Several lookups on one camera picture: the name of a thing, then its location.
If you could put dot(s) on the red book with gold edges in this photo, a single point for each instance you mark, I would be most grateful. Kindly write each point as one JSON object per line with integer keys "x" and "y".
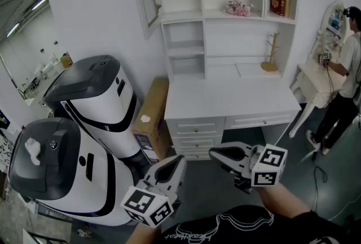
{"x": 277, "y": 0}

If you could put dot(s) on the person's left forearm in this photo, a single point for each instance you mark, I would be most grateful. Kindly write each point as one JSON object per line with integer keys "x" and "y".
{"x": 142, "y": 235}

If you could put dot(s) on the metal door hinge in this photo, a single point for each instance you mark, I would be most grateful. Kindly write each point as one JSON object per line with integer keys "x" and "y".
{"x": 158, "y": 7}

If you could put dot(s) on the person's black printed t-shirt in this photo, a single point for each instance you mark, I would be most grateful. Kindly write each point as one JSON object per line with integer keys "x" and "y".
{"x": 253, "y": 231}

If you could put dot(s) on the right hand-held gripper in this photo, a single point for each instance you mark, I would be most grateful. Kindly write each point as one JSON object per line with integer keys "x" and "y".
{"x": 268, "y": 166}

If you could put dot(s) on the white shelf cabinet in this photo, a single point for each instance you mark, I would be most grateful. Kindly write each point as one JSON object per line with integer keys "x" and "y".
{"x": 231, "y": 34}

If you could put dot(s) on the white and black robot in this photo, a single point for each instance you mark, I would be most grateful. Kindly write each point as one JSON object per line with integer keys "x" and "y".
{"x": 101, "y": 96}
{"x": 65, "y": 181}

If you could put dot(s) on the person's right forearm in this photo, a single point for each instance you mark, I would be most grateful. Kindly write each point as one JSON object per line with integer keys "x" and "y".
{"x": 282, "y": 203}

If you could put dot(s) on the white vanity table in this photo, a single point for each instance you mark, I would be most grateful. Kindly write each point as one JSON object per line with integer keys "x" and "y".
{"x": 313, "y": 82}

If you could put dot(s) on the wooden branch stand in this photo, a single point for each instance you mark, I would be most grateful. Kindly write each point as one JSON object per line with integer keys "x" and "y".
{"x": 271, "y": 59}

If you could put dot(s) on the pink flower bouquet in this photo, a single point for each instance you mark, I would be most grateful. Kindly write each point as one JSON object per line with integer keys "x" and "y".
{"x": 238, "y": 8}

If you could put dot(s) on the small crumpled white tissue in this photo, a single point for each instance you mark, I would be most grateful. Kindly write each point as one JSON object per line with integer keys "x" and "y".
{"x": 145, "y": 119}

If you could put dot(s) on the long ceiling tube light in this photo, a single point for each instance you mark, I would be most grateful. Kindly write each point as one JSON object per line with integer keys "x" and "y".
{"x": 13, "y": 30}
{"x": 40, "y": 2}

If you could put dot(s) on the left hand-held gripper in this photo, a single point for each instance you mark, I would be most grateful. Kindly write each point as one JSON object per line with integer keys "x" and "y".
{"x": 146, "y": 203}

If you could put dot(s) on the oval white vanity mirror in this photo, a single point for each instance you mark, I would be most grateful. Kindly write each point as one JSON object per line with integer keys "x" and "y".
{"x": 334, "y": 20}

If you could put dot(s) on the large brown cardboard box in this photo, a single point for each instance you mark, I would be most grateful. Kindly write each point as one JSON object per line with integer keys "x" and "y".
{"x": 152, "y": 107}

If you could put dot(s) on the small brown cardboard carton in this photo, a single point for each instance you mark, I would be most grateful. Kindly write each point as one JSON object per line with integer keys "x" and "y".
{"x": 66, "y": 61}

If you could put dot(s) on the white desk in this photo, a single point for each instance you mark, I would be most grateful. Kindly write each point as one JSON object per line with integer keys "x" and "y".
{"x": 225, "y": 96}

